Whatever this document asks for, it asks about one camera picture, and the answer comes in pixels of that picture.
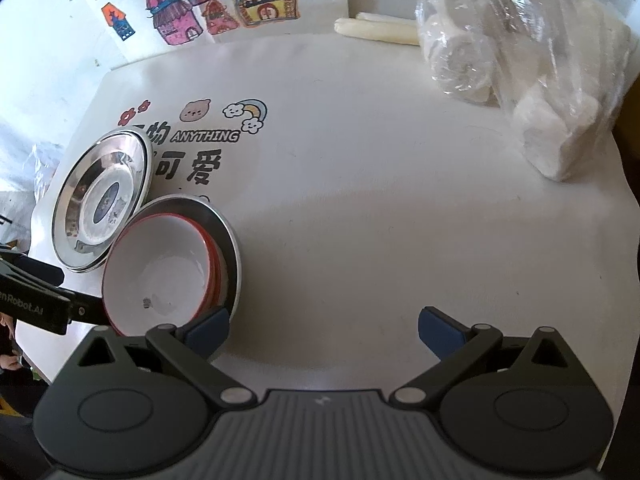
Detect white bowl with speck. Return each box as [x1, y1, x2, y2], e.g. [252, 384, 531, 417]
[102, 212, 209, 336]

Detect white red-rimmed bowl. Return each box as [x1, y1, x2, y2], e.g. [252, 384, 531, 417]
[181, 214, 229, 314]

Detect steel plate under bowls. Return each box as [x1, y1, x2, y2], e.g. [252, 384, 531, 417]
[130, 193, 243, 361]

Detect person's left hand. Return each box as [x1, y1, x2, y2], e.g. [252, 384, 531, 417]
[0, 313, 23, 373]

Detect steel plate on left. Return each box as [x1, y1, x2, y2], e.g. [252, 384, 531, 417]
[51, 127, 153, 272]

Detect plastic bag of buns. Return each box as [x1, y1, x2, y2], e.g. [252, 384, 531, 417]
[416, 0, 639, 182]

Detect front white wrapped stick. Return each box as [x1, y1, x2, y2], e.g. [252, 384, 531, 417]
[334, 18, 420, 46]

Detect white wrapped stick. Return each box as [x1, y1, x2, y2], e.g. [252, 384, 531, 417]
[356, 12, 416, 26]
[334, 18, 420, 46]

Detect rear white wrapped stick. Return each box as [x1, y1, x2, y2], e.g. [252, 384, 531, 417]
[356, 12, 416, 26]

